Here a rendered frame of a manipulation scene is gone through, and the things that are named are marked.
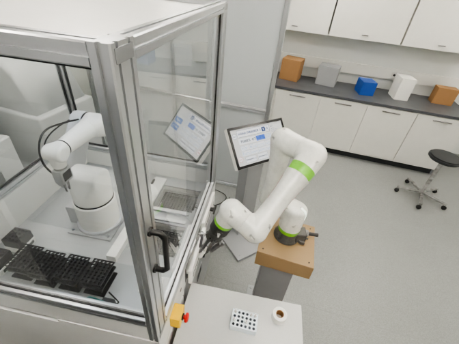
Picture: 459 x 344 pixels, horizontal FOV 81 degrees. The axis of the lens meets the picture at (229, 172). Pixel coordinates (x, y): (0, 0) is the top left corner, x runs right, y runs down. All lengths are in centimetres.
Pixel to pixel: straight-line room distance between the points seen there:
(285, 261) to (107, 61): 133
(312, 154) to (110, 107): 89
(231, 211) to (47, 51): 83
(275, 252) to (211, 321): 48
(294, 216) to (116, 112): 115
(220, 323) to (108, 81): 121
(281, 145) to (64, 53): 97
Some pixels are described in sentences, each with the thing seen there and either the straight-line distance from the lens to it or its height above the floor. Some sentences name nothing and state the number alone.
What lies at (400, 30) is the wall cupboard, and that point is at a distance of 428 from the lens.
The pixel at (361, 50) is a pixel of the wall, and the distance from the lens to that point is 461.
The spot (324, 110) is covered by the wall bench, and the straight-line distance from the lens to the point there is 406.
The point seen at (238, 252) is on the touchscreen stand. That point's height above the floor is 3.
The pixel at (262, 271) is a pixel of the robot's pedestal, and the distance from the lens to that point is 182.
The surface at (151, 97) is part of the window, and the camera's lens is 66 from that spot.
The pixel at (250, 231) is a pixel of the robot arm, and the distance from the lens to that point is 112.
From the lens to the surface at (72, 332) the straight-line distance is 144.
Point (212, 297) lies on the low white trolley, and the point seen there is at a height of 76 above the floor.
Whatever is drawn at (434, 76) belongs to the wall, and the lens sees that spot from 488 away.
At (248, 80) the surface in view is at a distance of 266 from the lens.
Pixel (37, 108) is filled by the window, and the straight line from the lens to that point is 63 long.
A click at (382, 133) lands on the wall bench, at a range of 430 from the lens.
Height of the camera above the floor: 209
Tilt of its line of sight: 36 degrees down
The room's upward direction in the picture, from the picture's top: 6 degrees clockwise
